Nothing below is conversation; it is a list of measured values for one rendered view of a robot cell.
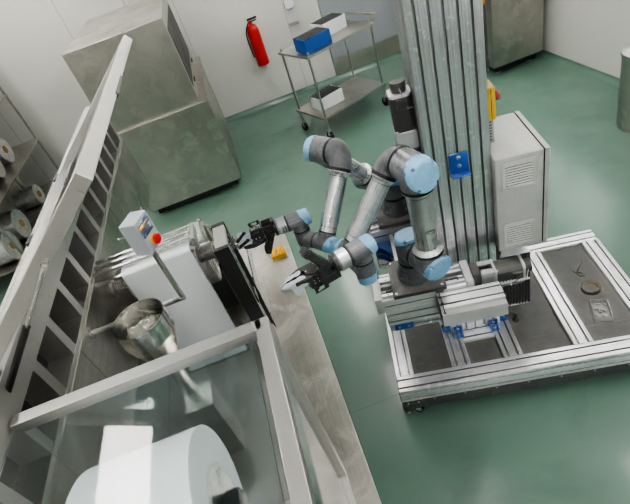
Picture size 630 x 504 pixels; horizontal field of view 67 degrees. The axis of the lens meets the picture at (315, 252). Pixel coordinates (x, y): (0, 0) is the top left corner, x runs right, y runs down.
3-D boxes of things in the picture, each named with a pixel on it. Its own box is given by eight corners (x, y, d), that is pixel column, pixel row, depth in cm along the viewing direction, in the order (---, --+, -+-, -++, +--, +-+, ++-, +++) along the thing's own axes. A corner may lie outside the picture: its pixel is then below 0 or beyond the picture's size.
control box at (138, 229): (157, 254, 126) (139, 225, 120) (137, 256, 128) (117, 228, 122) (168, 237, 131) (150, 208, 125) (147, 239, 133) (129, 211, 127)
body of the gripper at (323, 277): (315, 295, 162) (345, 278, 164) (306, 275, 158) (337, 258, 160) (306, 285, 168) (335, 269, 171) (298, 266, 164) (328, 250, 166)
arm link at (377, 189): (378, 132, 169) (325, 252, 185) (396, 141, 161) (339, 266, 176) (402, 141, 176) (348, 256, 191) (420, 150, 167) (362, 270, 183)
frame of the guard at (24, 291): (118, 195, 81) (73, 176, 77) (7, 400, 100) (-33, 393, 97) (145, 45, 170) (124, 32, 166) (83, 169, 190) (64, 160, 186)
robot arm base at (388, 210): (409, 197, 249) (406, 181, 243) (414, 213, 238) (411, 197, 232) (381, 204, 252) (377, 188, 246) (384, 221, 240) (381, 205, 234)
